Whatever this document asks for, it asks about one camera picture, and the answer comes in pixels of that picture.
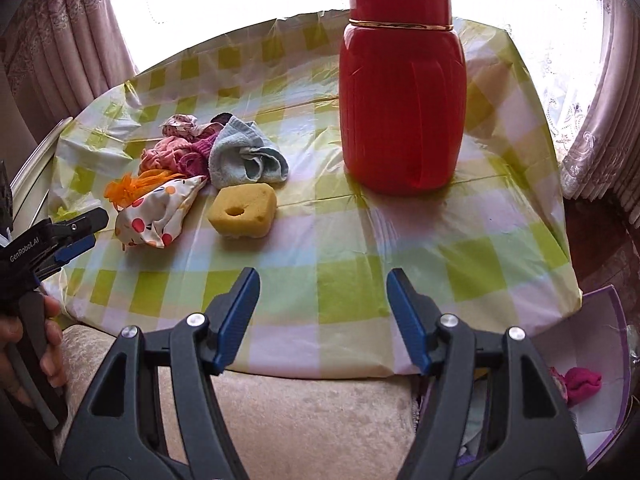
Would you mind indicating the red thermos jug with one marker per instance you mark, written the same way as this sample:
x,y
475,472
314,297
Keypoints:
x,y
400,110

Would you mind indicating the pink fleece cloth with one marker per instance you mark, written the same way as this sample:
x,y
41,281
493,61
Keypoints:
x,y
165,157

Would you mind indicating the orange ribbon flower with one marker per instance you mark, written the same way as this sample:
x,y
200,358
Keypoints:
x,y
125,187

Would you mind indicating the person's left hand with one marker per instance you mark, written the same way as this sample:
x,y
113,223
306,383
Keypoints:
x,y
52,330

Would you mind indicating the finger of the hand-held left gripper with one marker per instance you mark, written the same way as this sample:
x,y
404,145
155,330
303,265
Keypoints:
x,y
75,250
85,222

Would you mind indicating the yellow sponge with hole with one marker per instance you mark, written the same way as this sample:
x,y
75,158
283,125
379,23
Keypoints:
x,y
255,210

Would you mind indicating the magenta knit hat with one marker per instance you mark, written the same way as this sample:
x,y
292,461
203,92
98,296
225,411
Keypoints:
x,y
197,160

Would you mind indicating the beige plush cushion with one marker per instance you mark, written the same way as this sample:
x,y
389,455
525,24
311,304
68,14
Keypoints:
x,y
310,410

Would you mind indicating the polka dot fabric pouch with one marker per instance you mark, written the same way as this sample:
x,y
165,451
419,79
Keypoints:
x,y
160,210

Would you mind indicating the purple cardboard box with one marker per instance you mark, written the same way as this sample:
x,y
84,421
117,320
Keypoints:
x,y
595,340

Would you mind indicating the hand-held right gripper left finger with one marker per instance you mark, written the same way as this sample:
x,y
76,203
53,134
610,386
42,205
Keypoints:
x,y
237,320

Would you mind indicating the magenta knit sock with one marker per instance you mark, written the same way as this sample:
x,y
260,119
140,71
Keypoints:
x,y
582,382

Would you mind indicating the white ornate cabinet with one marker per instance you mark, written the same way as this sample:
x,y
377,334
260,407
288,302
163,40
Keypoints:
x,y
37,160

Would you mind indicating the light blue terry towel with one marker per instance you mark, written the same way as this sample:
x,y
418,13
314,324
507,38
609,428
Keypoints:
x,y
235,155

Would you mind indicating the white lace curtain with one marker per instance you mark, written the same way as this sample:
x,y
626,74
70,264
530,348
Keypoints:
x,y
570,85

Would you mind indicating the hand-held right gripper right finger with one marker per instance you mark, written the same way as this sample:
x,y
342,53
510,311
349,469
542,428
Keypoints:
x,y
407,320

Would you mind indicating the floral scrunchie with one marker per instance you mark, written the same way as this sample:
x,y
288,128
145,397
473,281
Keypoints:
x,y
177,125

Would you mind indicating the pink patterned curtain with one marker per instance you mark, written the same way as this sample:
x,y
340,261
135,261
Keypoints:
x,y
610,125
60,35

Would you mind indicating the checkered plastic tablecloth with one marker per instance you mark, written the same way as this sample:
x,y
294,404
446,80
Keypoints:
x,y
325,270

